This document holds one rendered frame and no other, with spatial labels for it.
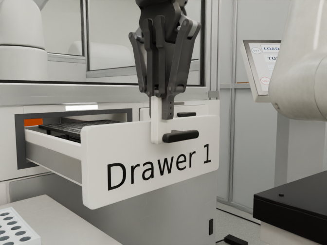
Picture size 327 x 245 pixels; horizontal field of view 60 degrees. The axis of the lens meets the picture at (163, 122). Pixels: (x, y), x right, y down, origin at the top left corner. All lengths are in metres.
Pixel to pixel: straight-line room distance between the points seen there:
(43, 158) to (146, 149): 0.21
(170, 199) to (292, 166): 0.62
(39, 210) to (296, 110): 0.52
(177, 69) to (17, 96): 0.36
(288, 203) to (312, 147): 0.89
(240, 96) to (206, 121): 1.85
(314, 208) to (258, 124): 1.83
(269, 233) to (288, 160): 0.82
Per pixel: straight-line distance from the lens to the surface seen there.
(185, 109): 0.89
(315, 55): 0.61
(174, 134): 0.42
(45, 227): 0.51
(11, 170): 0.65
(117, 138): 0.40
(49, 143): 0.54
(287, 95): 0.60
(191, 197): 1.01
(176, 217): 0.97
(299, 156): 1.34
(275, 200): 0.50
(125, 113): 0.76
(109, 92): 0.73
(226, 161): 2.52
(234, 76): 2.40
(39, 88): 0.64
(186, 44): 0.39
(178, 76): 0.39
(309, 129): 1.34
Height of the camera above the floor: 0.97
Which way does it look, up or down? 6 degrees down
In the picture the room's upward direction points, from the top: straight up
